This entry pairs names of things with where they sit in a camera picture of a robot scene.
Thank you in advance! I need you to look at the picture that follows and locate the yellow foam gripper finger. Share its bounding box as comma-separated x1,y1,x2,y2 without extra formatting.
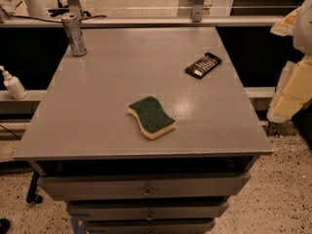
270,8,299,37
267,59,312,123

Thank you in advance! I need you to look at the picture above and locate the green and yellow sponge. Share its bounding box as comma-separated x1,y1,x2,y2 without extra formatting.
128,97,176,139

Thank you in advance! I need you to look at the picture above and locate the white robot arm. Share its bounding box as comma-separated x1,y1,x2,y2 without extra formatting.
267,0,312,123

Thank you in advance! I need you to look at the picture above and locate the silver redbull can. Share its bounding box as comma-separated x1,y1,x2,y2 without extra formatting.
61,13,87,57

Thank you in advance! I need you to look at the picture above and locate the grey bottom drawer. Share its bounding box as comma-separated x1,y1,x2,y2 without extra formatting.
86,218,215,234

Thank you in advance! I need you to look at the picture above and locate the grey drawer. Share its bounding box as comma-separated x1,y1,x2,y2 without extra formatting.
68,200,228,220
86,218,215,234
38,172,251,201

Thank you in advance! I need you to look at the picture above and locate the grey top drawer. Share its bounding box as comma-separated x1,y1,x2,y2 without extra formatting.
38,172,251,201

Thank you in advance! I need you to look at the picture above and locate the grey middle drawer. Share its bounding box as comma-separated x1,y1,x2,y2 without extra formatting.
68,200,228,220

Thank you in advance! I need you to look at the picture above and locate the white pump bottle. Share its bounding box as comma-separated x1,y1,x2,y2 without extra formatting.
0,65,27,99

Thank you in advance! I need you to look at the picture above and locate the black table leg caster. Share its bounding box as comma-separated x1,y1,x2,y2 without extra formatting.
26,172,43,204

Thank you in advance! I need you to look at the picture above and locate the metal frame post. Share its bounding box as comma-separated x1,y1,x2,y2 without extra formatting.
191,0,205,22

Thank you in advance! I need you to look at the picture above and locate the black cable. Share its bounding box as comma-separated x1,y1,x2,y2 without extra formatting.
9,14,108,24

